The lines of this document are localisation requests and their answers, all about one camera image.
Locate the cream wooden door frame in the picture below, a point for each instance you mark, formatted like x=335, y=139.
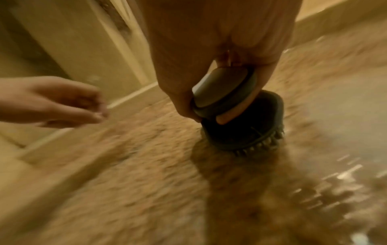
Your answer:
x=90, y=45

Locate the cream baseboard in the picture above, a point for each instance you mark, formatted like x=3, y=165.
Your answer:
x=136, y=98
x=335, y=25

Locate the black round spiked brush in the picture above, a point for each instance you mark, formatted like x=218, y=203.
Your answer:
x=235, y=114

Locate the person's left hand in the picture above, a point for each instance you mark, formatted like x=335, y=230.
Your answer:
x=45, y=100

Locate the person's right hand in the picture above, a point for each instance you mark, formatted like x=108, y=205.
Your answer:
x=211, y=31

